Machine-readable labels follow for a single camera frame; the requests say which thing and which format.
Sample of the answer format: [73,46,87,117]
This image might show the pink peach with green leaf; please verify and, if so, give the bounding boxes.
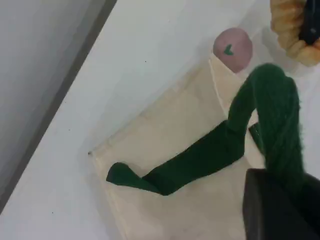
[212,27,254,74]

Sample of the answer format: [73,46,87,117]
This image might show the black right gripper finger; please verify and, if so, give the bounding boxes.
[299,0,320,46]

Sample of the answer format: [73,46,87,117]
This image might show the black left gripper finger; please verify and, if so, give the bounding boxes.
[241,168,313,240]
[299,172,320,240]

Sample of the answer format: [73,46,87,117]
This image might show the long striped golden bread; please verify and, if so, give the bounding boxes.
[270,0,320,68]

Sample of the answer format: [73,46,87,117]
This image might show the white canvas bag green handles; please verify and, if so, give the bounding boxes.
[87,56,306,240]

